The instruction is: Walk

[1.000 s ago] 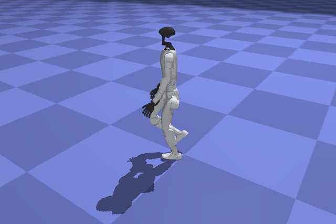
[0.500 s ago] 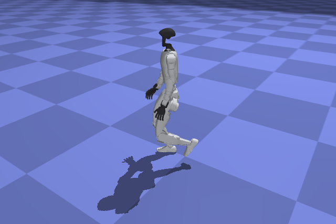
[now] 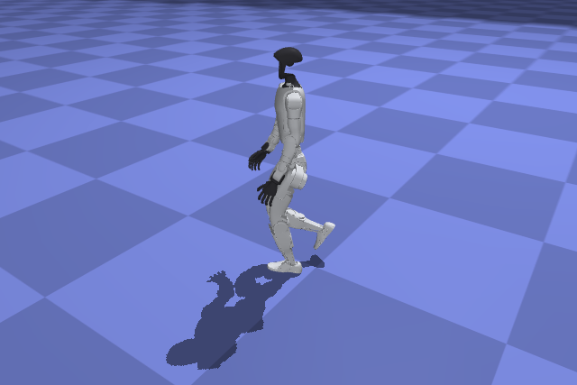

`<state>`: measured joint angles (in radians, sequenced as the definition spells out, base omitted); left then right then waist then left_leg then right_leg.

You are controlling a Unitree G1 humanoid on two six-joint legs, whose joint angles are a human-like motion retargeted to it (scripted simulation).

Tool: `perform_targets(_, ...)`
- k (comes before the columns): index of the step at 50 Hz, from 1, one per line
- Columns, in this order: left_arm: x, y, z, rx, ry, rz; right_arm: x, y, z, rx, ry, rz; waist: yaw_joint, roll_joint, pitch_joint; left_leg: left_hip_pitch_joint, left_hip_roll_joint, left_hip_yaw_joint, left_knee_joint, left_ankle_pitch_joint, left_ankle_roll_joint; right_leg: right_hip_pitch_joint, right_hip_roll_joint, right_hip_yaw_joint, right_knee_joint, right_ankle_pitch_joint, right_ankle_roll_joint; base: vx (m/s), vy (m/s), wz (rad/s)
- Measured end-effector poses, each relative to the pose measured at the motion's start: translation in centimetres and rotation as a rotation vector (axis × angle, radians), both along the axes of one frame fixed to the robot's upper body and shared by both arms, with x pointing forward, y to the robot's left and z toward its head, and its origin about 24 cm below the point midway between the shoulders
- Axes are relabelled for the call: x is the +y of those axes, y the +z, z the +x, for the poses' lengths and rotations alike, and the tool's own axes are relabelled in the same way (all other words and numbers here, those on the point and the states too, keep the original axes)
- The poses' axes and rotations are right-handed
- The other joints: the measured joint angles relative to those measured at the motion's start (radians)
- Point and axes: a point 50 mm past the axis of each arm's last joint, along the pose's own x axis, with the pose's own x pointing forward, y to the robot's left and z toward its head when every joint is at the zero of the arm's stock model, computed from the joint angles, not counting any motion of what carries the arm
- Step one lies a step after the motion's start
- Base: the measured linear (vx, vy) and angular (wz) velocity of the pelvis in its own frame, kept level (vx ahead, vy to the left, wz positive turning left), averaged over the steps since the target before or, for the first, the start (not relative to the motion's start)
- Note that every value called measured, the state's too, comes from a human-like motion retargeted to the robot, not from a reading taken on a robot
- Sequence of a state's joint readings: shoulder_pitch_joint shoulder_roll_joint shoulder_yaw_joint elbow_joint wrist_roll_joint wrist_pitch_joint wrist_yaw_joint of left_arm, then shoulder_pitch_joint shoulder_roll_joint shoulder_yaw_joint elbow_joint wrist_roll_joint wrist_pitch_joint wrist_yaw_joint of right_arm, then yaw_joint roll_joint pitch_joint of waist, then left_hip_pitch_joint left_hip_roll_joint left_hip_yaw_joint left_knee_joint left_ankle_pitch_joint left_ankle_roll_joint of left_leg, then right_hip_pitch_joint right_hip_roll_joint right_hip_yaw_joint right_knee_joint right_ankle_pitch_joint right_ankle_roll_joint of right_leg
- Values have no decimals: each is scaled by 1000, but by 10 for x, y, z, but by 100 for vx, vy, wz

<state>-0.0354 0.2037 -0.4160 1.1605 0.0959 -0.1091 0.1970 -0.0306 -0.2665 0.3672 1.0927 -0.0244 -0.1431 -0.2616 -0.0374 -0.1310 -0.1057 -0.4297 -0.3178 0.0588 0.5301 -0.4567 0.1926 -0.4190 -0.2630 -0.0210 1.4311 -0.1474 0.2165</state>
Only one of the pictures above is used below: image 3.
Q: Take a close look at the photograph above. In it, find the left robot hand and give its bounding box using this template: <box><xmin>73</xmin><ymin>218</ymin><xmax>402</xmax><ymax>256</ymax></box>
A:
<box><xmin>257</xmin><ymin>170</ymin><xmax>285</xmax><ymax>206</ymax></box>

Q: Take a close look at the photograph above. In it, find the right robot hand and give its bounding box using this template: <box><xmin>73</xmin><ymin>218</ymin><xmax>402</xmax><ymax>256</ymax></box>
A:
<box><xmin>248</xmin><ymin>142</ymin><xmax>270</xmax><ymax>170</ymax></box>

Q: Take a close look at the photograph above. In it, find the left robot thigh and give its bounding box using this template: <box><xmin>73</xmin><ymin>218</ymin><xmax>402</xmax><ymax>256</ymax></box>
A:
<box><xmin>270</xmin><ymin>164</ymin><xmax>307</xmax><ymax>229</ymax></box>

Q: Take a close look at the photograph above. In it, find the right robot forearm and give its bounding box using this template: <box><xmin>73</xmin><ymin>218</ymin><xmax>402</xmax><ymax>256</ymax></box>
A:
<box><xmin>265</xmin><ymin>120</ymin><xmax>279</xmax><ymax>152</ymax></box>

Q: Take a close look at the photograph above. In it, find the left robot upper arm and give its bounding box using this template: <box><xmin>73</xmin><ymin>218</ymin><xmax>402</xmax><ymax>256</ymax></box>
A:
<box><xmin>284</xmin><ymin>92</ymin><xmax>303</xmax><ymax>148</ymax></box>

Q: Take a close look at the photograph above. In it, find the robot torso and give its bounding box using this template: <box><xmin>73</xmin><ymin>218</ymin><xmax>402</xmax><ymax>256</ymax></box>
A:
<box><xmin>275</xmin><ymin>82</ymin><xmax>307</xmax><ymax>173</ymax></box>

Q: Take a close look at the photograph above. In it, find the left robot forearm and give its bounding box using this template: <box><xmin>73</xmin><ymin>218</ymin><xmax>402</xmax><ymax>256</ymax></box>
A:
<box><xmin>272</xmin><ymin>136</ymin><xmax>296</xmax><ymax>182</ymax></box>

